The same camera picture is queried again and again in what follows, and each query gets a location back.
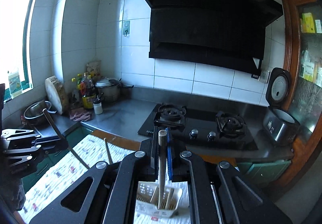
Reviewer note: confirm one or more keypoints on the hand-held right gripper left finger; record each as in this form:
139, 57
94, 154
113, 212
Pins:
154, 143

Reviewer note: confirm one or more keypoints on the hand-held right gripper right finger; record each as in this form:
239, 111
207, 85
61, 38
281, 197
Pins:
170, 153

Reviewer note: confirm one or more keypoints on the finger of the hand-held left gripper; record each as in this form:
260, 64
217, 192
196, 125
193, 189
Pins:
50, 140
25, 155

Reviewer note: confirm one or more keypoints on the brown wooden chopstick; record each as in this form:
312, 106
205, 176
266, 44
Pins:
75, 155
170, 197
108, 151
162, 163

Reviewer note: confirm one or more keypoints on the white plastic utensil holder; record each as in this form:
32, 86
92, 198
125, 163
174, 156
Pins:
148, 210

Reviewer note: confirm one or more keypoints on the black gas stove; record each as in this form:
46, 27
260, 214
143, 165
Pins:
201, 136

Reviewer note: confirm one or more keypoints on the white printed cloth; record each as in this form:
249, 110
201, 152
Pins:
57, 176

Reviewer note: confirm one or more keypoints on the pink rag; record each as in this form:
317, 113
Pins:
80, 115

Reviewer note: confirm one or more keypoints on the steel kitchen counter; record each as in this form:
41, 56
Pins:
120, 116

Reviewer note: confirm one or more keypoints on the round wooden chopping board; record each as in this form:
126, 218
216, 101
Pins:
56, 95

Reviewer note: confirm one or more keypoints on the yellow cap bottle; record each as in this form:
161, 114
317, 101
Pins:
74, 93

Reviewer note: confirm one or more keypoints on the small white jar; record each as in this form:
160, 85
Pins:
97, 107

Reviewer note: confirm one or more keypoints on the dark soy sauce bottle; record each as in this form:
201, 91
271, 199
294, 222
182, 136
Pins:
88, 95

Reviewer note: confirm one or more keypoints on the green cap bottle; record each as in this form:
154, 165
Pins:
79, 82

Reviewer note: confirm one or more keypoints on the white detergent jug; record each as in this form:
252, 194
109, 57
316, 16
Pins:
15, 84

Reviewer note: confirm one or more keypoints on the steel pressure cooker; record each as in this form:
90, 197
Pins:
109, 90

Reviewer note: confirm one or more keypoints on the clear plastic bag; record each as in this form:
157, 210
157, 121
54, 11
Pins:
93, 68

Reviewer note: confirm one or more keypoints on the black rice cooker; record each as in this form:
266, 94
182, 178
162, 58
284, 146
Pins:
279, 123

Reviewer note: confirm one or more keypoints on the black plug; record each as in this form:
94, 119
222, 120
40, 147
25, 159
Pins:
255, 75

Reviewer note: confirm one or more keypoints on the window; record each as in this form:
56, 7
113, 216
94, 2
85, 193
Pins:
15, 25

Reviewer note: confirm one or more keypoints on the black range hood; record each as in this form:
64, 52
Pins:
206, 25

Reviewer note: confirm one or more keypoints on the wooden glass door cabinet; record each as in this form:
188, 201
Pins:
291, 45

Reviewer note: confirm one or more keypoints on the green wall hook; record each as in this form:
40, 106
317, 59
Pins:
125, 28

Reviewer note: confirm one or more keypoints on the white wall socket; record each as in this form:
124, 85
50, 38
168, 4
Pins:
264, 76

